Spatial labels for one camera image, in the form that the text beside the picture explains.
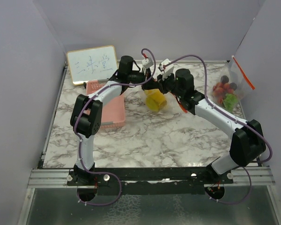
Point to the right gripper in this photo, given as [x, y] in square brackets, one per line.
[162, 82]

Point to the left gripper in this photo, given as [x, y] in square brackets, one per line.
[150, 85]

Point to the zip bag with yellow fruit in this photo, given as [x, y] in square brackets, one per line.
[173, 103]

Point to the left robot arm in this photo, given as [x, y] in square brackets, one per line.
[87, 113]

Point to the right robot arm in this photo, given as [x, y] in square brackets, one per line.
[246, 136]

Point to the fake red strawberries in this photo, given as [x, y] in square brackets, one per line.
[221, 89]

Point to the zip bag with red fruit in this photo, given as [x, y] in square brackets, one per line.
[236, 75]

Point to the fake green grapes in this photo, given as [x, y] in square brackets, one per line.
[229, 102]

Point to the small whiteboard with writing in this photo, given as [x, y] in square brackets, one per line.
[97, 63]

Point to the pink plastic basket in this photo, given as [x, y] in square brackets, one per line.
[113, 114]

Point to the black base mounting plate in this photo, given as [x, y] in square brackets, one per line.
[145, 181]

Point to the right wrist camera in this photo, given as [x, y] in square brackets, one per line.
[166, 68]

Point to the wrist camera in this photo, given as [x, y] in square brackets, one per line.
[146, 62]
[166, 68]

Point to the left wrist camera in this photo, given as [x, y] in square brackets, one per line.
[146, 62]

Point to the aluminium frame rail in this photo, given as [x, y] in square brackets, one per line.
[48, 178]

